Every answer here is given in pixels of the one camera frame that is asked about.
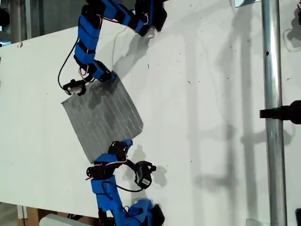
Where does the grey striped towel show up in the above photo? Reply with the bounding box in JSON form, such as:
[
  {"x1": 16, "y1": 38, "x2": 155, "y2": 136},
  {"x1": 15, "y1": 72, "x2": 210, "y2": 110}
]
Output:
[{"x1": 60, "y1": 76, "x2": 144, "y2": 164}]

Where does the white box under table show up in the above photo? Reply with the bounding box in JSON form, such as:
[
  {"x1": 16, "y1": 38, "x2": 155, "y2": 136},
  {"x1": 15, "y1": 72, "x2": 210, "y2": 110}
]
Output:
[{"x1": 39, "y1": 213, "x2": 99, "y2": 226}]

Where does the wooden table leg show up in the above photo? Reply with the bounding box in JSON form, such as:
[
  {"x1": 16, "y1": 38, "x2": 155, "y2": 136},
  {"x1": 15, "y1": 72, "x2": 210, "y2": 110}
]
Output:
[{"x1": 16, "y1": 205, "x2": 40, "y2": 226}]

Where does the round black background object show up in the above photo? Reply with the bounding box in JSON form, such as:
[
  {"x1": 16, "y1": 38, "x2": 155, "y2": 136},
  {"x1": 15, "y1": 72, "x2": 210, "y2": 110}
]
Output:
[{"x1": 0, "y1": 7, "x2": 10, "y2": 27}]

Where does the black clamp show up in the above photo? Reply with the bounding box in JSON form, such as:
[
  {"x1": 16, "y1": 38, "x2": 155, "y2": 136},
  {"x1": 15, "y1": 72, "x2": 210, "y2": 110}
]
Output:
[{"x1": 259, "y1": 100, "x2": 301, "y2": 125}]

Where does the camera black stalk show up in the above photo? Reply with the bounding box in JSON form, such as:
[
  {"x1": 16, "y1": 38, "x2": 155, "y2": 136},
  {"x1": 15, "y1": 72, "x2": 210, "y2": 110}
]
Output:
[
  {"x1": 77, "y1": 79, "x2": 95, "y2": 97},
  {"x1": 124, "y1": 160, "x2": 157, "y2": 173}
]

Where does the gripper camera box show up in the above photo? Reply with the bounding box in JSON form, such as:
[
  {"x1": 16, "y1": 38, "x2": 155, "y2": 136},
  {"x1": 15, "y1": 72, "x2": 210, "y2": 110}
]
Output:
[
  {"x1": 63, "y1": 79, "x2": 83, "y2": 96},
  {"x1": 134, "y1": 161, "x2": 153, "y2": 189}
]

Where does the thin white cable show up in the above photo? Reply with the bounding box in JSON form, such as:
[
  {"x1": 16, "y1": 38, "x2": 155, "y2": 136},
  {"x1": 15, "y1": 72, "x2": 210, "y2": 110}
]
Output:
[{"x1": 112, "y1": 25, "x2": 129, "y2": 69}]

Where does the camera black cable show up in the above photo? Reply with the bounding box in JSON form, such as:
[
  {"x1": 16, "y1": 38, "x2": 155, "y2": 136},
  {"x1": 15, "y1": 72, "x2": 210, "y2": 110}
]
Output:
[
  {"x1": 57, "y1": 41, "x2": 79, "y2": 89},
  {"x1": 114, "y1": 183, "x2": 144, "y2": 193}
]

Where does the steel post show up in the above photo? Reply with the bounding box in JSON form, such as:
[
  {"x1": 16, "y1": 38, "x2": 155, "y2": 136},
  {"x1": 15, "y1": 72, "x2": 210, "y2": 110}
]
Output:
[{"x1": 261, "y1": 0, "x2": 288, "y2": 226}]

